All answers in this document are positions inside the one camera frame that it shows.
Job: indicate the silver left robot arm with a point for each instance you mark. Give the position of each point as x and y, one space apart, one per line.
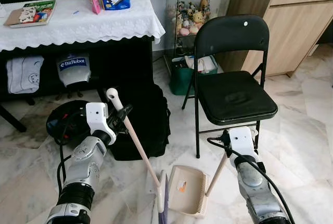
86 161

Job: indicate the green bin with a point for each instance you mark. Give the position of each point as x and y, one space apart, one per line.
179 83

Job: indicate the wide white lace tablecloth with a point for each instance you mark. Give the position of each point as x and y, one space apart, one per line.
93 26

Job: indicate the yellow plush bear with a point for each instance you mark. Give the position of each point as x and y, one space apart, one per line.
197 21

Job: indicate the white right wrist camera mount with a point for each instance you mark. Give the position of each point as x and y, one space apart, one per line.
242 140

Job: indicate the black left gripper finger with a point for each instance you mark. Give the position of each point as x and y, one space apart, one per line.
128 112

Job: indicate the grey BitRobot bag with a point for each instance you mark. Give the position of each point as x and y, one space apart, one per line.
73 73

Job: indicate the light wood drawer cabinet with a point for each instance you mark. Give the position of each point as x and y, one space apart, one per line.
296 21

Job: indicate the light grey cloth bag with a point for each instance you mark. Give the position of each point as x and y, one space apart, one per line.
23 75

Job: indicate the black folding chair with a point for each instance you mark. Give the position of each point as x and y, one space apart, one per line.
234 99

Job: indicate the black piano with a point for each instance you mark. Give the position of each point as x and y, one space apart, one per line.
114 62

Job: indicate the green cover book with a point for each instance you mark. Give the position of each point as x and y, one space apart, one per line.
34 13

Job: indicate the black backpack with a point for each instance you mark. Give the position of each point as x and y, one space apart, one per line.
148 120

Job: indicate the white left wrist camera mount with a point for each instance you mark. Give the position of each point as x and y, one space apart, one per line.
97 117

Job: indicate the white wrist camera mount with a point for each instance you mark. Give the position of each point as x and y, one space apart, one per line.
242 140
97 117

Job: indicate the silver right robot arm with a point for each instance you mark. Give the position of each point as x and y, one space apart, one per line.
255 182

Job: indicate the black white plush toy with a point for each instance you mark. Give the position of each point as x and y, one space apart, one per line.
182 9

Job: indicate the white plastic bag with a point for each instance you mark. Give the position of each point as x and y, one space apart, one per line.
207 64

